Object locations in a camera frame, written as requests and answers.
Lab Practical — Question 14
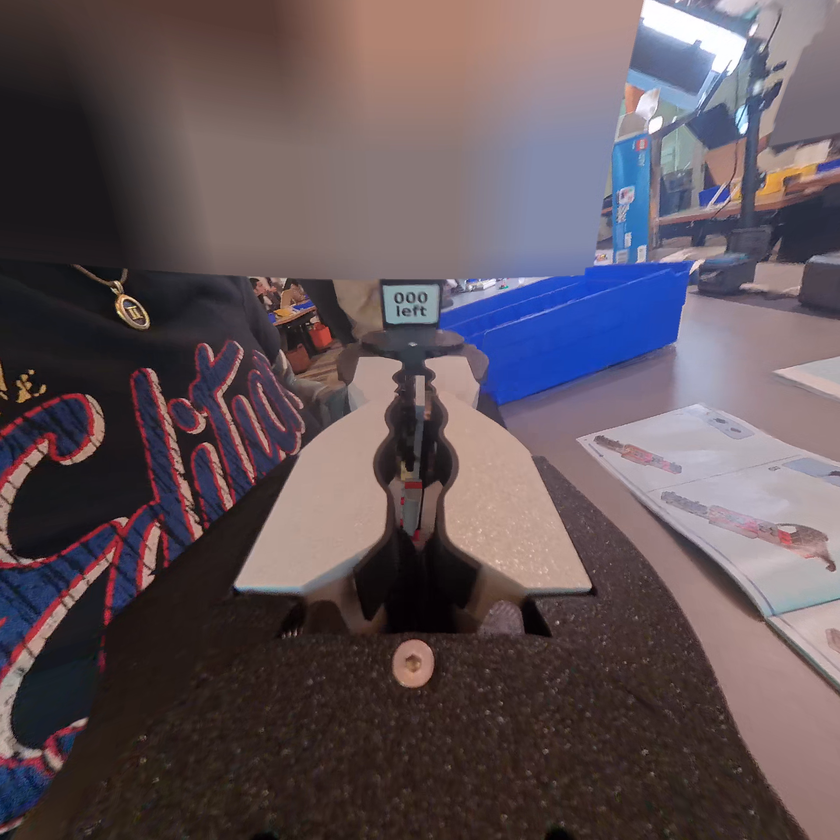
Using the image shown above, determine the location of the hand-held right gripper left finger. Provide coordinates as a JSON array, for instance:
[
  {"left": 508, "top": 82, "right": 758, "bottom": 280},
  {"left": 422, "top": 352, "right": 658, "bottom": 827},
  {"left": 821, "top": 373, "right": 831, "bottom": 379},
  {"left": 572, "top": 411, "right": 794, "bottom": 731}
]
[{"left": 234, "top": 395, "right": 403, "bottom": 621}]

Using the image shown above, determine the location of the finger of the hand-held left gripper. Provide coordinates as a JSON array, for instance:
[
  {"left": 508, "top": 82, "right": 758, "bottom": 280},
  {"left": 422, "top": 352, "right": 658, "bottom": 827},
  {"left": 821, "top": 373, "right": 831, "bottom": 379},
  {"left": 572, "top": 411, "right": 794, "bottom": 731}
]
[
  {"left": 425, "top": 348, "right": 490, "bottom": 413},
  {"left": 340, "top": 346, "right": 399, "bottom": 422}
]

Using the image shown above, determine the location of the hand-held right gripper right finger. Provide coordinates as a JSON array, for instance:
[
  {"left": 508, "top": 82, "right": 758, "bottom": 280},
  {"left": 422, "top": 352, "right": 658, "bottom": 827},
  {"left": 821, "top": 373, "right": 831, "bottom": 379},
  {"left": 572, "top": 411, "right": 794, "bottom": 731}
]
[{"left": 430, "top": 397, "right": 593, "bottom": 621}]

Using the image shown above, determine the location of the grey red lego model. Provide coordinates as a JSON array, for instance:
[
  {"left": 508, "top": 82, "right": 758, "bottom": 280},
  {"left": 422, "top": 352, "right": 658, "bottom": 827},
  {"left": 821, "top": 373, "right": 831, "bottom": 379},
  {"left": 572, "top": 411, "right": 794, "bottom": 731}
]
[{"left": 392, "top": 374, "right": 437, "bottom": 546}]

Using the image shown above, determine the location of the large blue plastic bin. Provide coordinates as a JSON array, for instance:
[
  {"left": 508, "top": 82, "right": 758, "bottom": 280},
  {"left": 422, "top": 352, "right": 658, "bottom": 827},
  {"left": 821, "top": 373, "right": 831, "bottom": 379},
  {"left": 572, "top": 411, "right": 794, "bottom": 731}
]
[{"left": 438, "top": 261, "right": 697, "bottom": 406}]

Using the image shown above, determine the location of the lego instruction booklet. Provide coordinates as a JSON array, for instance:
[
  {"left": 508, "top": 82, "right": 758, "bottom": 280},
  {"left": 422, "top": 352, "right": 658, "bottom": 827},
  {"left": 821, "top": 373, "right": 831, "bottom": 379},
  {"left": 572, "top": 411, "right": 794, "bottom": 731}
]
[{"left": 576, "top": 403, "right": 840, "bottom": 693}]

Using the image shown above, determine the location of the blue lego box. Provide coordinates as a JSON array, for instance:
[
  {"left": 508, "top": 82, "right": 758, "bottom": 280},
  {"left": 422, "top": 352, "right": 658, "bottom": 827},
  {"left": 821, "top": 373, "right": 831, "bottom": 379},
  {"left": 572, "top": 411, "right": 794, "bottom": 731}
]
[{"left": 594, "top": 131, "right": 654, "bottom": 266}]

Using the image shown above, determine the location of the pale paper sheet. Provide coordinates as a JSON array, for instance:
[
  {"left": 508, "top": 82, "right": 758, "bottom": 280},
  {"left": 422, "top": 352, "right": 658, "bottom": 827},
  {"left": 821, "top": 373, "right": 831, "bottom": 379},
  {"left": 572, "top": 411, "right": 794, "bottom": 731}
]
[{"left": 773, "top": 357, "right": 840, "bottom": 403}]

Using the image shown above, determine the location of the black equipment case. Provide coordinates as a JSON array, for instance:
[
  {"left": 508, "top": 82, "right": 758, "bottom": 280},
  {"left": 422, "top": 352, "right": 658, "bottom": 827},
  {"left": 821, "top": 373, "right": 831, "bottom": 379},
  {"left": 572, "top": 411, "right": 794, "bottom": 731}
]
[{"left": 799, "top": 252, "right": 840, "bottom": 312}]

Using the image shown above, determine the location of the wooden workbench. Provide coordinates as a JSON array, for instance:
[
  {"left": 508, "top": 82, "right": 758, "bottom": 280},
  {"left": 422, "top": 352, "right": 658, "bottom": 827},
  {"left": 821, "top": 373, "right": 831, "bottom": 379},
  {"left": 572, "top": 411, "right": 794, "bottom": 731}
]
[{"left": 656, "top": 157, "right": 840, "bottom": 224}]

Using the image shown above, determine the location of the gold pendant necklace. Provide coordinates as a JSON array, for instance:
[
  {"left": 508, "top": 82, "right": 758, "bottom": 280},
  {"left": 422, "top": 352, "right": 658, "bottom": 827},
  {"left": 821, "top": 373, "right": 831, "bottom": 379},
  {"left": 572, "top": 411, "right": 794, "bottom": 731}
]
[{"left": 71, "top": 264, "right": 152, "bottom": 330}]

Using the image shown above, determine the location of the black camera stand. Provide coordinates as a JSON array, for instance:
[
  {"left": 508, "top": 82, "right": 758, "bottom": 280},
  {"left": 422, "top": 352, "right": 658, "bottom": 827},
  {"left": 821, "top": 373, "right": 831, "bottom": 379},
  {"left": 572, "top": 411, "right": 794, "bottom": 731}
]
[{"left": 696, "top": 13, "right": 788, "bottom": 293}]

